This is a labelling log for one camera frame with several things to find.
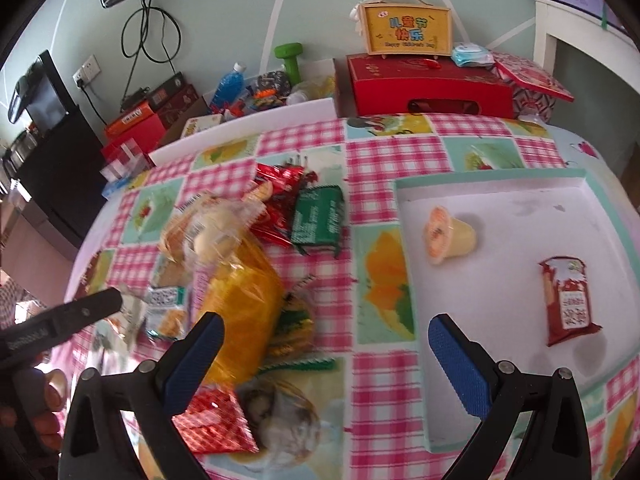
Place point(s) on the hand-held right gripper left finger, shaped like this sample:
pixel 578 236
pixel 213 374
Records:
pixel 195 365

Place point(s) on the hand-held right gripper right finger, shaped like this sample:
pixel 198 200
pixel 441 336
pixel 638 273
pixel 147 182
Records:
pixel 460 370

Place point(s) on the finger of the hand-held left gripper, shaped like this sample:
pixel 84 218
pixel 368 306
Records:
pixel 92 307

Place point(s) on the yellow green striped snack packet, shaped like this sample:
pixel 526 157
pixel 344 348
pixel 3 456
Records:
pixel 292 325

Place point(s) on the white tray with teal rim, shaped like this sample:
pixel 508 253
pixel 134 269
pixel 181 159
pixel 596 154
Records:
pixel 510 220

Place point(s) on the person's left hand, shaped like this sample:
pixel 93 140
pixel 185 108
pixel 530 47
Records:
pixel 50 390

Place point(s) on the red patterned foil packet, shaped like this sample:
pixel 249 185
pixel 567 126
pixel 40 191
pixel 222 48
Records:
pixel 215 420

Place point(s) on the brown bread packet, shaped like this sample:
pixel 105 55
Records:
pixel 175 240

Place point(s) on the blue packet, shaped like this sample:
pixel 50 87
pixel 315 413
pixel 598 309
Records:
pixel 114 187

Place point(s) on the dark red snack packet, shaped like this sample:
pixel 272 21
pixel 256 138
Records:
pixel 570 300

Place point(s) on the orange jelly cup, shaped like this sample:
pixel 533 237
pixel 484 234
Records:
pixel 445 235

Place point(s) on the black cabinet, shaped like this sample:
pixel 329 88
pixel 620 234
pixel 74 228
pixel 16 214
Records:
pixel 60 175

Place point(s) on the clear-wrapped round bun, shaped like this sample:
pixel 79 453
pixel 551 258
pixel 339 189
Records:
pixel 215 230

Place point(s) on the clear red white box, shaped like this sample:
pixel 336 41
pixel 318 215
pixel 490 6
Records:
pixel 125 165

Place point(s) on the red flat box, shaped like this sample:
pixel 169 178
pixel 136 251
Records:
pixel 125 147

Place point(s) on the red snack packet with picture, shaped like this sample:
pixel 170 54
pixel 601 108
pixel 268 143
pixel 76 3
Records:
pixel 262 195

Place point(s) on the orange flat box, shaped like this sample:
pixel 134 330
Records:
pixel 135 122

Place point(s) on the small white yellow box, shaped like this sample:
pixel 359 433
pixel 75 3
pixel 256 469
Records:
pixel 202 125

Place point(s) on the black countertop appliance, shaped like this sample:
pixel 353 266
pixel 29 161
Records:
pixel 42 95

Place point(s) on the pink checked tablecloth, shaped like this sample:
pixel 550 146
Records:
pixel 380 160

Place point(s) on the white cardboard box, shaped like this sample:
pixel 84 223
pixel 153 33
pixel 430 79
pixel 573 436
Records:
pixel 240 127

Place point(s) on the blue liquid bottle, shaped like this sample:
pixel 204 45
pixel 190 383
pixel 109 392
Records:
pixel 227 87

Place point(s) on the dark colourful bag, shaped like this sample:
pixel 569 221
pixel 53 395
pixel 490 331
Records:
pixel 272 87

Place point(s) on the large red gift box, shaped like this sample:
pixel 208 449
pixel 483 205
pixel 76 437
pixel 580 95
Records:
pixel 430 85

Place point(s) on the red patterned box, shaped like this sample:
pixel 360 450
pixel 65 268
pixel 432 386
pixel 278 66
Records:
pixel 532 85

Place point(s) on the blue wipes pack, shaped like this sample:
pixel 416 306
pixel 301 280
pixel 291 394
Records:
pixel 472 55

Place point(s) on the green dumbbell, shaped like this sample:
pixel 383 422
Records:
pixel 290 57

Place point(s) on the white cabinet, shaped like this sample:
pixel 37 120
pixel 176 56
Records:
pixel 545 25

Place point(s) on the white plush ornament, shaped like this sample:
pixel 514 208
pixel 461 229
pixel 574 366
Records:
pixel 361 12

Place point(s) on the white wall socket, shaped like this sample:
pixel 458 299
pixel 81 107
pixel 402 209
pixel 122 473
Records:
pixel 86 70

